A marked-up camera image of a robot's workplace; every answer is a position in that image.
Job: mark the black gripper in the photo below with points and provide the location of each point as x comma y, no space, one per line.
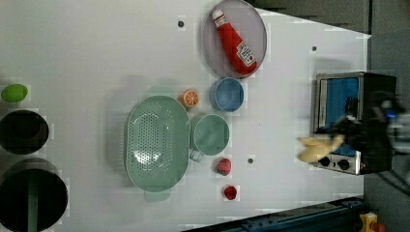
366,131

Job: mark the blue metal frame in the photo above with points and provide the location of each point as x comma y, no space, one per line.
335,216

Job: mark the blue bowl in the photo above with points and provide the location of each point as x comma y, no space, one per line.
226,94

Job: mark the small black cylinder cup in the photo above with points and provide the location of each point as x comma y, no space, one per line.
23,132

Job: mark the large black cylinder cup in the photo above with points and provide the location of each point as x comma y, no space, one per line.
33,197

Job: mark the black toaster oven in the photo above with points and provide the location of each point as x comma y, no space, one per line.
332,91

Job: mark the green plush lime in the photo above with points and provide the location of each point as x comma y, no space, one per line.
14,93

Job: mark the green plastic strainer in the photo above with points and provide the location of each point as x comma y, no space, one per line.
157,142

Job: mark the red plush ketchup bottle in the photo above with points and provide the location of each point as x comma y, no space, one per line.
237,51

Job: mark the red plush strawberry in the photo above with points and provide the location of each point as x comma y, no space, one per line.
224,167

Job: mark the orange slice toy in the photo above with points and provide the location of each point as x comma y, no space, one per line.
189,99

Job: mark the grey round plate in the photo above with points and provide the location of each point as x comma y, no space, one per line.
250,26

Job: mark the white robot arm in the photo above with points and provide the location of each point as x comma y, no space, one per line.
344,158

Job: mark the yellow plush peeled banana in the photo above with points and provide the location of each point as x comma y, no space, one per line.
317,149

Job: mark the green mug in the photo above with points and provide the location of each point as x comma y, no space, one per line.
209,136

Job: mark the red green tomato toy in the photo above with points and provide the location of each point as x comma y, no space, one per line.
230,192

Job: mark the yellow red emergency button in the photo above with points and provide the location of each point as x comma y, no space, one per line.
371,223

